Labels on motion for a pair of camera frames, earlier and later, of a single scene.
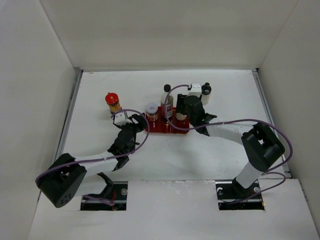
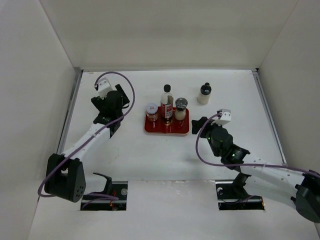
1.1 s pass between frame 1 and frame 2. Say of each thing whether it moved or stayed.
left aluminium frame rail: stayed
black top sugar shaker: stayed
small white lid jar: stayed
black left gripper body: moved
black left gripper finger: moved
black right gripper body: moved
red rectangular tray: stayed
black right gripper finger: moved
